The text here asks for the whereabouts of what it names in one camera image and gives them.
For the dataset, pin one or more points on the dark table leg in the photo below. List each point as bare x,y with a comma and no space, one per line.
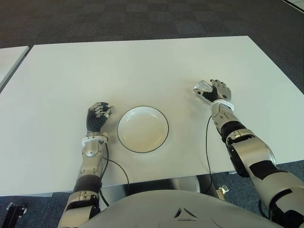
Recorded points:
204,185

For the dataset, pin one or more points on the clear plastic water bottle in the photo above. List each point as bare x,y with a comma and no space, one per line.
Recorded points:
199,86

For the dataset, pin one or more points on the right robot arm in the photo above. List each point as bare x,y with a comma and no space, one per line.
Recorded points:
249,147

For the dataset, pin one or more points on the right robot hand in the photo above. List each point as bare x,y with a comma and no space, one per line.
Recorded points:
223,91

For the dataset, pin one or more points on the grey robot torso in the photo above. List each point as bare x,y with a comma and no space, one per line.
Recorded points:
166,209

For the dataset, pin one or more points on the black wheeled stand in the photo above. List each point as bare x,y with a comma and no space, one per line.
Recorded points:
14,213

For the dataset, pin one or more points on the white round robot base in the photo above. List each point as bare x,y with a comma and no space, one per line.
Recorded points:
187,184

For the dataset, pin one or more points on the metal table foot bracket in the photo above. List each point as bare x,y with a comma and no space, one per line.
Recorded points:
222,191

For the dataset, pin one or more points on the white plate black rim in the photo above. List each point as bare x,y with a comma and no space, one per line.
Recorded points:
142,130

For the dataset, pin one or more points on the white furniture edge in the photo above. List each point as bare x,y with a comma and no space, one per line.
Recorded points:
298,2

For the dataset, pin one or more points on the white side table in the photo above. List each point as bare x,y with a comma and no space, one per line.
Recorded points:
9,59

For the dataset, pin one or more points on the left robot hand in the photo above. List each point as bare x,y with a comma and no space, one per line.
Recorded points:
95,121

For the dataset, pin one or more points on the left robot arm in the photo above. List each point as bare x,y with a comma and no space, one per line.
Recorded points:
90,154

